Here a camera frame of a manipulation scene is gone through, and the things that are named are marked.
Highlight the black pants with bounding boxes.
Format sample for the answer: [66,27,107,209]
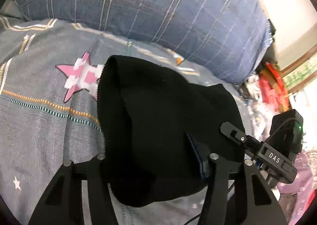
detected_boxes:
[97,55,244,207]

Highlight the red packaging pile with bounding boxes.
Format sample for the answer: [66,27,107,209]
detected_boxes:
[259,62,290,113]

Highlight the blue plaid pillow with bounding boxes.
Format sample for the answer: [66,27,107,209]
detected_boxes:
[15,0,272,83]

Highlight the grey patterned bed sheet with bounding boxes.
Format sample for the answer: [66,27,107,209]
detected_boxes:
[0,16,261,225]

